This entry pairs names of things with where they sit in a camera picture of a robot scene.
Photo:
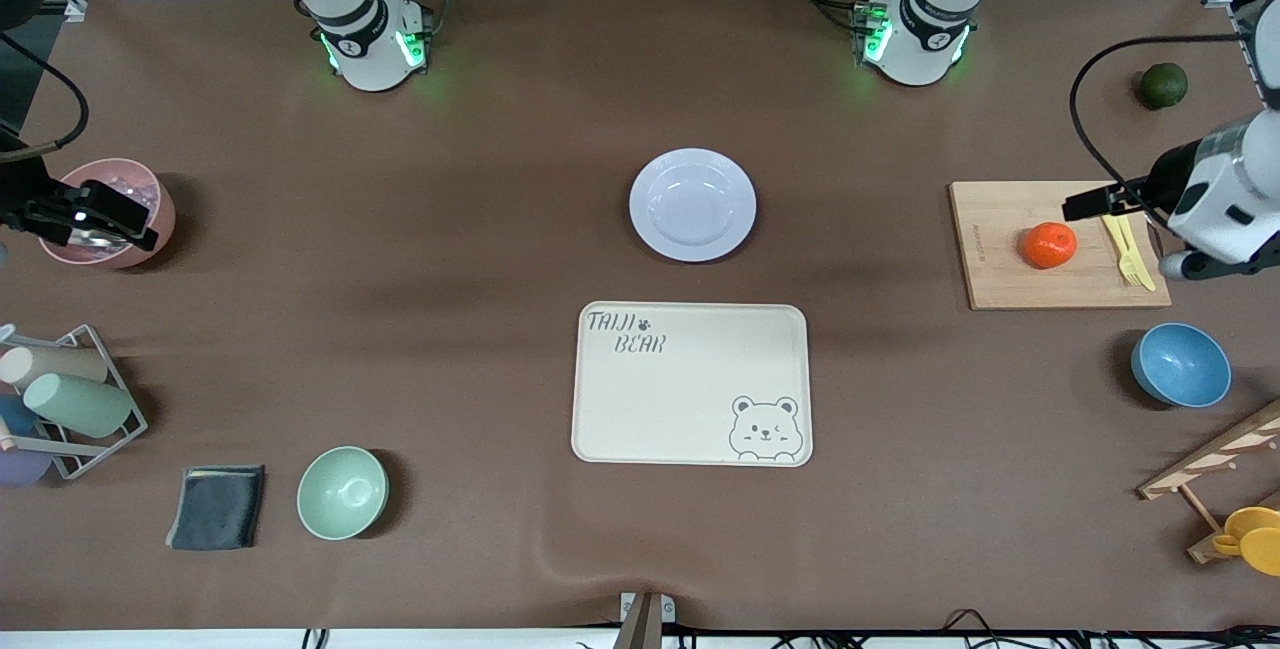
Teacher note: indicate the pink bowl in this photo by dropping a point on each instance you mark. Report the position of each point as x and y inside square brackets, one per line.
[165, 217]

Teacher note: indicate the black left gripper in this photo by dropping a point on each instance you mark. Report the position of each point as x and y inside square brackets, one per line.
[1166, 179]

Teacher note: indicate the blue bowl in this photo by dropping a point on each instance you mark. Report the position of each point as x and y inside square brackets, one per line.
[1182, 366]

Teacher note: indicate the wooden cutting board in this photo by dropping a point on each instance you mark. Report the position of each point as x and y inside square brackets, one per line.
[1000, 279]

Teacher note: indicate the white round plate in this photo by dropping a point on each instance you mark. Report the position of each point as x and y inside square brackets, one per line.
[692, 205]

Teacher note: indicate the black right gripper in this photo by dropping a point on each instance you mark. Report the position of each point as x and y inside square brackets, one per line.
[20, 197]

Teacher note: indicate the yellow mug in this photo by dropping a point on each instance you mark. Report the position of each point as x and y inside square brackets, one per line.
[1258, 539]

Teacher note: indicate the yellow plastic fork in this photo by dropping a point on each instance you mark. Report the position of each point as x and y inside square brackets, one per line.
[1128, 264]

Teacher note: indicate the cream bear print tray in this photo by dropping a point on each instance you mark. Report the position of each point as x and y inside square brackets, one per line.
[690, 399]

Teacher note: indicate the light green bowl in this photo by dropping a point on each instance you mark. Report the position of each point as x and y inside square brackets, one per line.
[342, 493]

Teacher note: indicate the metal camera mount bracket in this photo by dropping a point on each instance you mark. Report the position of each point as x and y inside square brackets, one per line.
[643, 619]

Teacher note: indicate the purple cup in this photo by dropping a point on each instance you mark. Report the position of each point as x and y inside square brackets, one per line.
[20, 467]

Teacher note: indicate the wooden mug rack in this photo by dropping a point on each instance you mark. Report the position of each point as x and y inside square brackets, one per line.
[1215, 454]

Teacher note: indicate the light green cup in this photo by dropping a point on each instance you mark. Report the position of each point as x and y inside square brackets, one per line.
[80, 405]

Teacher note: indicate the beige cup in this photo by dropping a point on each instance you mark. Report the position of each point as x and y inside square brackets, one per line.
[60, 365]

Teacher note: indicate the blue cup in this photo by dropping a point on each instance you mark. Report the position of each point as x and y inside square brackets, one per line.
[15, 414]

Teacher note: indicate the dark green avocado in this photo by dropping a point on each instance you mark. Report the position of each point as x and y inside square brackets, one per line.
[1164, 86]

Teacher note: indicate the brown table mat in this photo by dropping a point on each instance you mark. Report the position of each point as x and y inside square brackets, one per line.
[900, 529]

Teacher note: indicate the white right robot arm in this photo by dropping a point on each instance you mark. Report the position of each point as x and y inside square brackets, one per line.
[370, 49]

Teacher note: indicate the dark grey folded cloth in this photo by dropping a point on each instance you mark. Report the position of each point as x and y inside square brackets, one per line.
[215, 509]

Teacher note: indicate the yellow plastic knife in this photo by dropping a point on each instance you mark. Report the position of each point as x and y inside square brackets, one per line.
[1142, 264]

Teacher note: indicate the orange fruit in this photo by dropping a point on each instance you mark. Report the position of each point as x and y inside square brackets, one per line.
[1049, 245]

